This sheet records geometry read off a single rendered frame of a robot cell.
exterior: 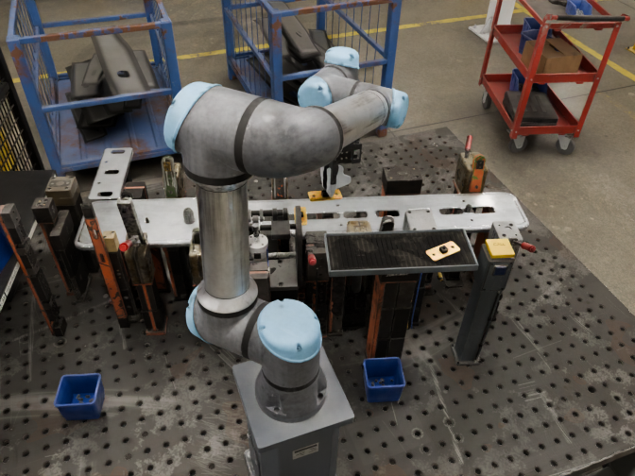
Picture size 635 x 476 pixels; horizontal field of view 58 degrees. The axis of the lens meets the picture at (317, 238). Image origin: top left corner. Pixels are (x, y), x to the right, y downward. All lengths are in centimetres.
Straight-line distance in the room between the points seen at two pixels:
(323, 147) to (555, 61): 305
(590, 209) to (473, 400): 222
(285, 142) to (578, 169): 341
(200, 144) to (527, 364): 133
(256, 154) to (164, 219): 103
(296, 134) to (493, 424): 116
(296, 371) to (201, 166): 43
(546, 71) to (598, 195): 82
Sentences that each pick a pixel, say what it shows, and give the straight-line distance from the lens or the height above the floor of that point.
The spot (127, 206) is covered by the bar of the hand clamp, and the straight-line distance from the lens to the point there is 157.
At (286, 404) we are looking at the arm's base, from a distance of 118.
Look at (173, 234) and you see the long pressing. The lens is 177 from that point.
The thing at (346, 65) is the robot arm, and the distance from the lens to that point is 129.
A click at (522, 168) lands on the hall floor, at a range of 398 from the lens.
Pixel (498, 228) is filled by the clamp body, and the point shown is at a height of 106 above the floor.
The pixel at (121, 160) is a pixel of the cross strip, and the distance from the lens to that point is 212.
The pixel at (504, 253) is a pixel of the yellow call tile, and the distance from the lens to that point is 153.
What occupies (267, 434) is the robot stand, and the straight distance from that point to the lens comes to 121.
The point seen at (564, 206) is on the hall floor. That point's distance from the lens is 376.
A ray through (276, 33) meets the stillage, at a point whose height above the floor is 83.
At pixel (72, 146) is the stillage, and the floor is 16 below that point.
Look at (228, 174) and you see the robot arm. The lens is 90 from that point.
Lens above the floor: 216
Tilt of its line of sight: 42 degrees down
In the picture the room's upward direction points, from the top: 2 degrees clockwise
